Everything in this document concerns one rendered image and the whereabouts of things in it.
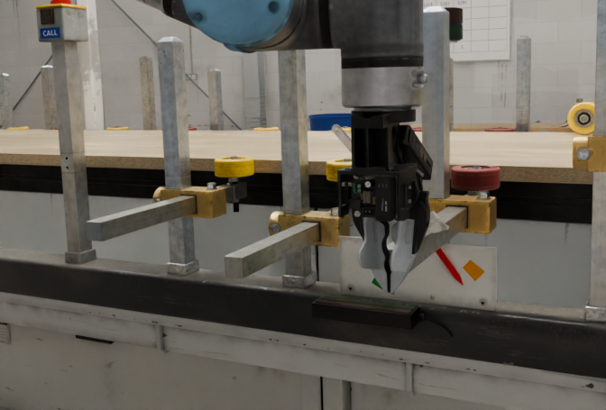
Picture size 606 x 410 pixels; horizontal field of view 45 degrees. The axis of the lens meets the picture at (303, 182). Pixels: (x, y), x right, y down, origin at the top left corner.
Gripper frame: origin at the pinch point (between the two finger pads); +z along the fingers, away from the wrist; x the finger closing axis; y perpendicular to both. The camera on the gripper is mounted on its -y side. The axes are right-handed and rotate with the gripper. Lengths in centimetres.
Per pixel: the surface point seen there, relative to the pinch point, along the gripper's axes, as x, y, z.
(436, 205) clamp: -3.4, -30.4, -3.6
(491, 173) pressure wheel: 3.2, -40.1, -7.5
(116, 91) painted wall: -628, -686, -13
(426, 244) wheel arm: 1.4, -9.4, -2.3
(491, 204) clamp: 4.9, -31.7, -3.9
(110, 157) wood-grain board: -86, -51, -7
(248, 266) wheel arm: -23.5, -6.7, 2.2
